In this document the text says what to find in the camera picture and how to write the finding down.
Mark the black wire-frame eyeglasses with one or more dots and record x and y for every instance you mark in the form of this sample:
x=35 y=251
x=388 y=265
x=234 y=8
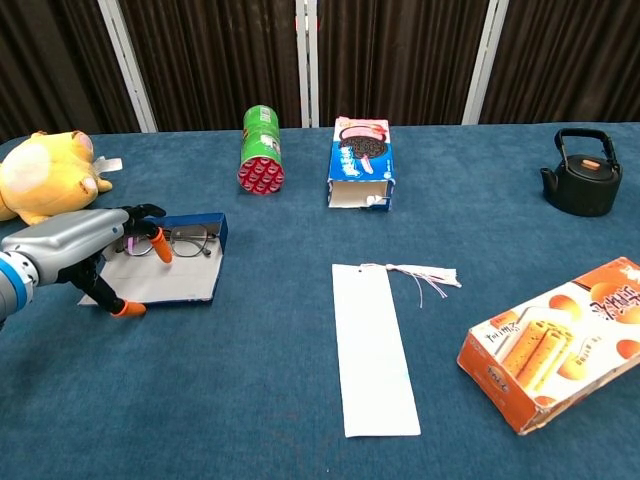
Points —
x=190 y=242

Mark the orange biscuit roll box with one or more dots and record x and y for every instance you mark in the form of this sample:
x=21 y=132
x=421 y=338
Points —
x=550 y=345

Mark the blue Oreo cookie box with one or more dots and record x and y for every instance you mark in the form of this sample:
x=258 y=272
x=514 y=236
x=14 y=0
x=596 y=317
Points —
x=360 y=150

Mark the blue cardboard glasses case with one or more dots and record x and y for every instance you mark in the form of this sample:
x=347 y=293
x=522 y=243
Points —
x=175 y=280

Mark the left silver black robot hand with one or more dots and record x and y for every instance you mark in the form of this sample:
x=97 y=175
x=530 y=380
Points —
x=65 y=240

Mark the green chip can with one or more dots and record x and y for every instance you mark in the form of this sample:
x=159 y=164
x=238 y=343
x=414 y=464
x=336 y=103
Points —
x=260 y=145

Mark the black kettle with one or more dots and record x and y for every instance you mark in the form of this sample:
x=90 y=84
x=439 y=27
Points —
x=582 y=195

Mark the white partition frame post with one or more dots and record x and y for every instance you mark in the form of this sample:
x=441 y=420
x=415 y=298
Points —
x=301 y=62
x=127 y=67
x=482 y=62
x=314 y=62

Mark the white bookmark with tassel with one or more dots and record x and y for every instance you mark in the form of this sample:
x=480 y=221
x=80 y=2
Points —
x=372 y=350

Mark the brown curtain panel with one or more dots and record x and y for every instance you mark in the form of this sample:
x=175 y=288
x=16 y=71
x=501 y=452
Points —
x=395 y=60
x=50 y=65
x=570 y=60
x=215 y=60

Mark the blue felt table cover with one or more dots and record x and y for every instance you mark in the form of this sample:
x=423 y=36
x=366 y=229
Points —
x=250 y=350

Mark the yellow plush toy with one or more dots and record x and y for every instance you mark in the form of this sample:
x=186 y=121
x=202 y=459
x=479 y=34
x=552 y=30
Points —
x=45 y=175

